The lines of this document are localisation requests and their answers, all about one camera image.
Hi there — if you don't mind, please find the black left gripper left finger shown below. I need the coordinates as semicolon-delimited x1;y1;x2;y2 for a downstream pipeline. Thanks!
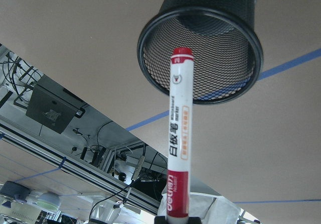
154;216;168;224

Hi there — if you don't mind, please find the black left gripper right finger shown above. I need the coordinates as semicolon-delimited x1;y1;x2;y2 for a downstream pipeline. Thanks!
188;216;202;224

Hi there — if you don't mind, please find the red whiteboard marker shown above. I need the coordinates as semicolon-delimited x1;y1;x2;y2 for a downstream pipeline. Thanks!
166;47;194;223

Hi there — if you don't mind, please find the black power box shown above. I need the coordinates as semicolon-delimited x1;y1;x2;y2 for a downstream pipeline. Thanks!
26;75;85;134

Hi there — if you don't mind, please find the black mesh pen cup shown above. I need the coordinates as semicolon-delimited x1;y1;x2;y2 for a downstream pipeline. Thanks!
137;0;263;105

